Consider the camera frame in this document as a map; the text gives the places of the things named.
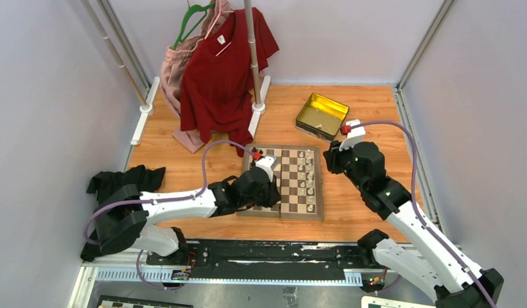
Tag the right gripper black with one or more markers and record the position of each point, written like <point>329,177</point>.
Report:
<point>334,154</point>

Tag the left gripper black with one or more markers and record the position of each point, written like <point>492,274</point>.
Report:
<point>273,194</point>

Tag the yellow metal tin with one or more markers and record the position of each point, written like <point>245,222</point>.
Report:
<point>321,117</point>

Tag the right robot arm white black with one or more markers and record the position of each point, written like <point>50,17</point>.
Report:
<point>444,273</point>

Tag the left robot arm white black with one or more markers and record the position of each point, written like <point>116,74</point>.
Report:
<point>210,201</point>

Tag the black chess pieces row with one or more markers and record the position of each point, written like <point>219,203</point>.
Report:
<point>257,153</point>

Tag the wooden chess board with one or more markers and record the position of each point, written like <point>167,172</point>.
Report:
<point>292,204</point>

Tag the white rack base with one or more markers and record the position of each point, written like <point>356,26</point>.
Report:
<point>259,106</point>

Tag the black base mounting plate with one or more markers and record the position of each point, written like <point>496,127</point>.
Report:
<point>269,260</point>

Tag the red t-shirt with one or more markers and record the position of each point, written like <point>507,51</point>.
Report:
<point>215,88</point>

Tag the pink garment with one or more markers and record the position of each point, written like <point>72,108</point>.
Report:
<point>177,57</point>

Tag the black cloth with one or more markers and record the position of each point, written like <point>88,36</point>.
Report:
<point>117,229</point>

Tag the green clothes hanger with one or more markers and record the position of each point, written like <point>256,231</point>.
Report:
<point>184,32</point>

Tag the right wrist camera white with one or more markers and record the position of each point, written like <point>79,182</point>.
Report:
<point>354,133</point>

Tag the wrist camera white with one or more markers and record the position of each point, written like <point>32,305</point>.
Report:
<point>267,164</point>
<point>354,133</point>

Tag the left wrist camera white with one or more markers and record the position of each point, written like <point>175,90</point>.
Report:
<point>267,164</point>

